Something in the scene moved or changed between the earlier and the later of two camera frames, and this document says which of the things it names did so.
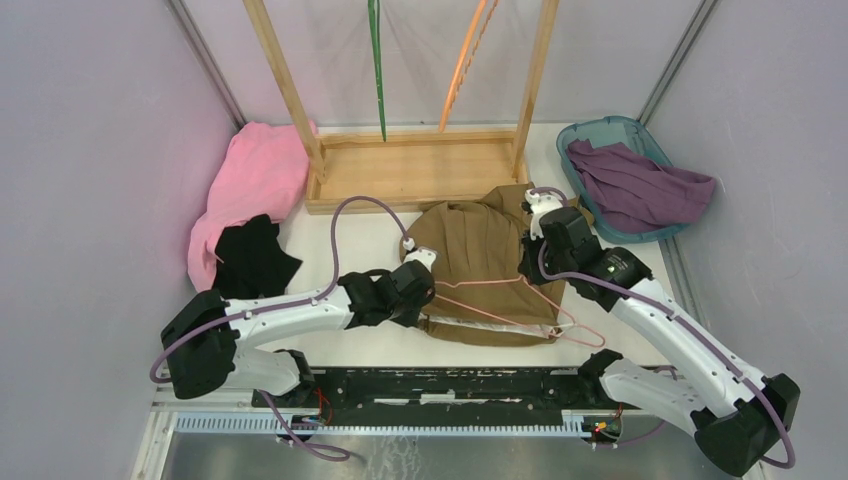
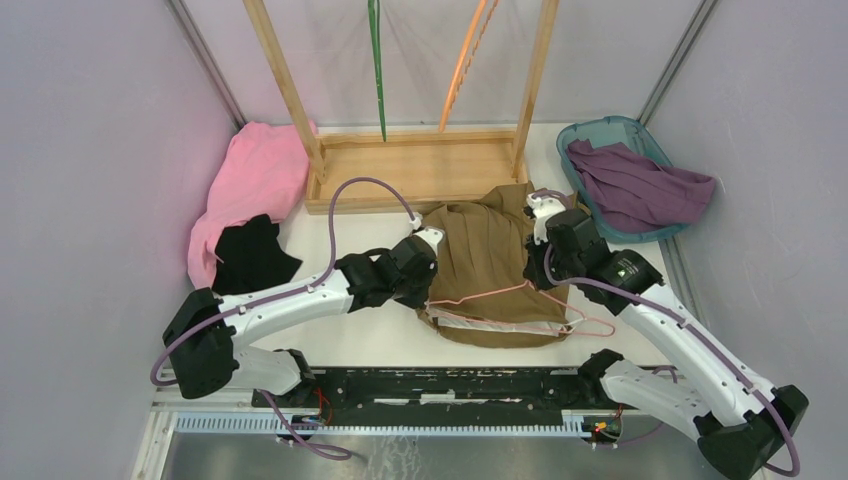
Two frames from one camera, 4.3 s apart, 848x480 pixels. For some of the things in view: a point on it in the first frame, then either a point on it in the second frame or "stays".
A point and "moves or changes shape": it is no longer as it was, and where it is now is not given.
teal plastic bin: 612,129 stays
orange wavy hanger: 472,43 stays
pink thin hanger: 517,321 moves or changes shape
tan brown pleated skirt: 473,250 stays
